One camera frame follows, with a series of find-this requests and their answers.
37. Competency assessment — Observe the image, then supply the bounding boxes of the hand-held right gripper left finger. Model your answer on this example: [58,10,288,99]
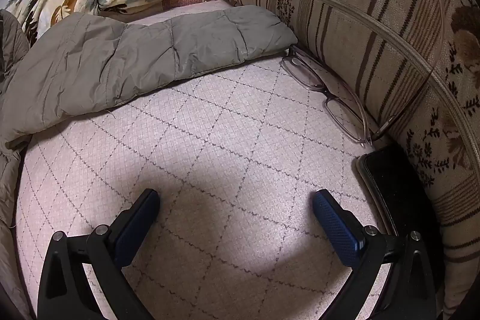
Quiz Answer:
[37,189,162,320]

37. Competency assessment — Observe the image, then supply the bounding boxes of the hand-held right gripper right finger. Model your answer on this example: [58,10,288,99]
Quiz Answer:
[313,190,437,320]

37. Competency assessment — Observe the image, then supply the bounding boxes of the grey puffer jacket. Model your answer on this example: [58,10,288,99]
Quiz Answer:
[0,5,299,317]

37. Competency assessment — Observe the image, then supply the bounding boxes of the black smartphone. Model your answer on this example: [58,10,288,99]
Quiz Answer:
[356,145,445,268]

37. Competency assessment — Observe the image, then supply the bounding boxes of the brown-framed eyeglasses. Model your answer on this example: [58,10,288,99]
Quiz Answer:
[280,0,449,147]

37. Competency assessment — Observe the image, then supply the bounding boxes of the striped floral cushion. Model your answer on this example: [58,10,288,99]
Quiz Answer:
[225,0,477,317]

